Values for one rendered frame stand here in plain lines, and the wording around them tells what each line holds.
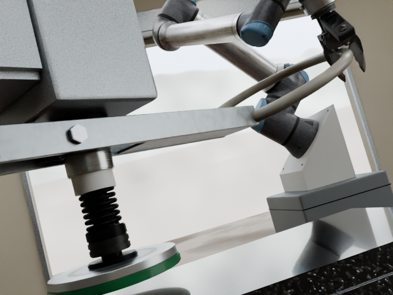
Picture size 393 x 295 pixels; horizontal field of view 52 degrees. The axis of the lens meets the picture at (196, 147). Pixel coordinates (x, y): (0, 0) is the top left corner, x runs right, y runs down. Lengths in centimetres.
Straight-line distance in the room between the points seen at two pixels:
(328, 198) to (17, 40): 135
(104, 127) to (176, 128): 16
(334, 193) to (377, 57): 546
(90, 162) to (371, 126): 617
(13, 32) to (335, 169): 144
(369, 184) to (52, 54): 143
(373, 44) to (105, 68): 658
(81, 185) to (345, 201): 124
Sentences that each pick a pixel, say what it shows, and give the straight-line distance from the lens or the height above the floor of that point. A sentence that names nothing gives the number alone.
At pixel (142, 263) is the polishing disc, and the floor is 90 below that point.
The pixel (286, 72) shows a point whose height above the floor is 128.
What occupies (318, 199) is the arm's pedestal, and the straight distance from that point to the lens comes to 167.
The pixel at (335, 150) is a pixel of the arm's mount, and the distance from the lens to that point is 180.
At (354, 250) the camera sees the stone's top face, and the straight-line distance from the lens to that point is 60.
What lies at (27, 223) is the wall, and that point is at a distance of 565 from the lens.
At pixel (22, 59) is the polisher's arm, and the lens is 60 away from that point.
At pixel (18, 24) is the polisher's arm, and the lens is 62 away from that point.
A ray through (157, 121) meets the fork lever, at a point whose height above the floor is 112.
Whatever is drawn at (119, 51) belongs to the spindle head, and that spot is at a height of 123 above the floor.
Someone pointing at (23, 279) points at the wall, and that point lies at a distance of 572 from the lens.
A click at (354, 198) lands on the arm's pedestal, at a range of 175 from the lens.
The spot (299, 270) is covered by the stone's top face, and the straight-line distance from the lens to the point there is 56.
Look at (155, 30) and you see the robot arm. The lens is 166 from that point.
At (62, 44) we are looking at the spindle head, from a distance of 63.
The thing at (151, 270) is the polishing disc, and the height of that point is 89.
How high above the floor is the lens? 99
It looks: 5 degrees up
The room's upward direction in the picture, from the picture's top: 15 degrees counter-clockwise
